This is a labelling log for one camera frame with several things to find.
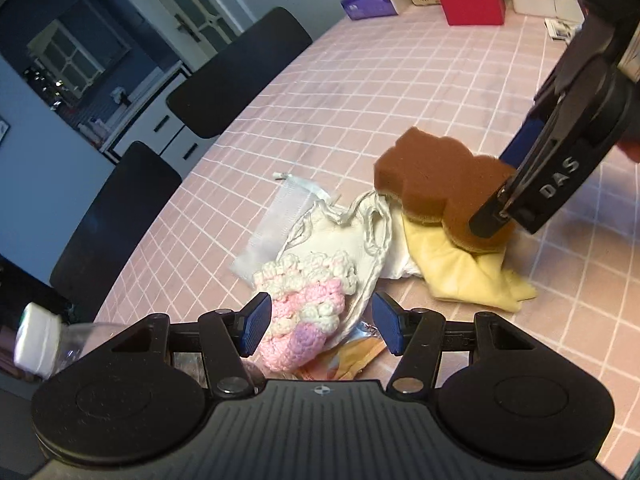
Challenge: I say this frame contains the pink white crochet piece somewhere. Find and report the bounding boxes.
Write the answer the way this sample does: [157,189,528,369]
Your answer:
[252,250,358,373]

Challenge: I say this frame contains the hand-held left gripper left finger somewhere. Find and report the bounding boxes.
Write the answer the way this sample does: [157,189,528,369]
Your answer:
[110,292,274,396]

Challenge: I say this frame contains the white mesh bag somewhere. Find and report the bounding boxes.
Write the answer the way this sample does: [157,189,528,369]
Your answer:
[230,171,341,291]

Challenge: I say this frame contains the cream drawstring pouch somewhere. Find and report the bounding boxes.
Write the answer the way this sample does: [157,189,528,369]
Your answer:
[275,191,426,356]

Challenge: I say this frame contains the brown sponge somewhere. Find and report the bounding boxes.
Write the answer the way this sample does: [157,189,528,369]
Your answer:
[374,126,518,255]

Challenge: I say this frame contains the yellow snack packet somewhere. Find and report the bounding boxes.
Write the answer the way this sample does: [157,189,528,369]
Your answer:
[295,322,388,381]

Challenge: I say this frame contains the small printed cards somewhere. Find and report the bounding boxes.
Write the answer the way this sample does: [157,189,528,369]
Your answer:
[544,17,573,41]

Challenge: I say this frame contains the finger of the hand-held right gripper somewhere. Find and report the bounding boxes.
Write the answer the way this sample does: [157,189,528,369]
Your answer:
[467,15,632,253]
[499,30,593,177]

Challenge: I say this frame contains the black chair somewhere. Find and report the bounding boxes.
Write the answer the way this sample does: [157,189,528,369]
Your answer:
[166,6,314,139]
[49,141,183,323]

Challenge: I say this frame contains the pink checked tablecloth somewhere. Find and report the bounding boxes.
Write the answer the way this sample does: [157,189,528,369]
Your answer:
[85,7,640,478]

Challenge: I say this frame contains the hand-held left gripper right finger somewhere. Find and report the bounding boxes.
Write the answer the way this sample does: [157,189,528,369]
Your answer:
[372,291,538,395]

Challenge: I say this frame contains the glass panel door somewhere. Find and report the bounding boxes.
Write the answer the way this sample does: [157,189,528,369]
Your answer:
[95,0,251,73]

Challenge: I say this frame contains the white drawer cabinet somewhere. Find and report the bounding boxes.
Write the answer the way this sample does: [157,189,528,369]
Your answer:
[102,60,221,181]

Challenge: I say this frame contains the yellow cloth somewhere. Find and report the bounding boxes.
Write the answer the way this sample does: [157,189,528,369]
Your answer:
[402,207,538,313]

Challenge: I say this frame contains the clear plastic bottle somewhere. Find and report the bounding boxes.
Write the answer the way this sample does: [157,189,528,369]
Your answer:
[12,302,136,381]

